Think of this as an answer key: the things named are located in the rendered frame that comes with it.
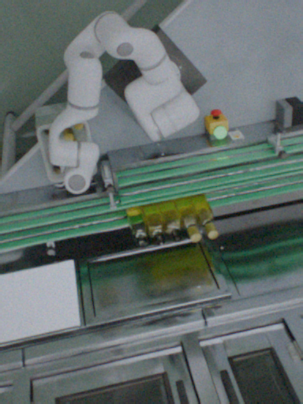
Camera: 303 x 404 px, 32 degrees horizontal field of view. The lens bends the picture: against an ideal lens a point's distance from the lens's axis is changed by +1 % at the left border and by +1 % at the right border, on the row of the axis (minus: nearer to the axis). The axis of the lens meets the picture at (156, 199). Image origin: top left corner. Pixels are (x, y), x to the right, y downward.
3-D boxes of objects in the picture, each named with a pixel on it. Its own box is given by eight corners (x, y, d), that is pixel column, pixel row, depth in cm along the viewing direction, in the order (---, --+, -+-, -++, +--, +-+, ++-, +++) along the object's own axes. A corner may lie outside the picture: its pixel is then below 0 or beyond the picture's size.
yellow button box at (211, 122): (204, 132, 199) (210, 140, 193) (203, 114, 195) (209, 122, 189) (222, 129, 200) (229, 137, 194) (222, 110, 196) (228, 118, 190)
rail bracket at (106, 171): (106, 197, 190) (110, 217, 180) (99, 157, 181) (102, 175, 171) (114, 195, 191) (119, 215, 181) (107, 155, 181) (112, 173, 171)
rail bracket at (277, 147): (263, 142, 192) (278, 160, 181) (264, 124, 188) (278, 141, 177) (274, 140, 192) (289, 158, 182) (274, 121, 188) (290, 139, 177)
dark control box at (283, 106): (274, 118, 202) (283, 128, 195) (275, 99, 198) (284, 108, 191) (295, 114, 203) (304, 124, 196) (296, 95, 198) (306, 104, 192)
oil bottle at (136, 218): (124, 208, 195) (133, 244, 178) (121, 196, 192) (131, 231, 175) (139, 205, 196) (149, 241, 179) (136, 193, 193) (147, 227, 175)
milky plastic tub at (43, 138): (49, 172, 195) (50, 184, 188) (34, 117, 182) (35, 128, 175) (95, 163, 197) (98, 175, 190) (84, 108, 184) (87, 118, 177)
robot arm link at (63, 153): (99, 94, 147) (92, 158, 160) (50, 89, 145) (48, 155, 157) (99, 109, 141) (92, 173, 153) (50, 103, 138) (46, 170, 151)
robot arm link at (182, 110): (193, 99, 167) (207, 121, 154) (156, 120, 168) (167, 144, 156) (181, 73, 161) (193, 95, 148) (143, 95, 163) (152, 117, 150)
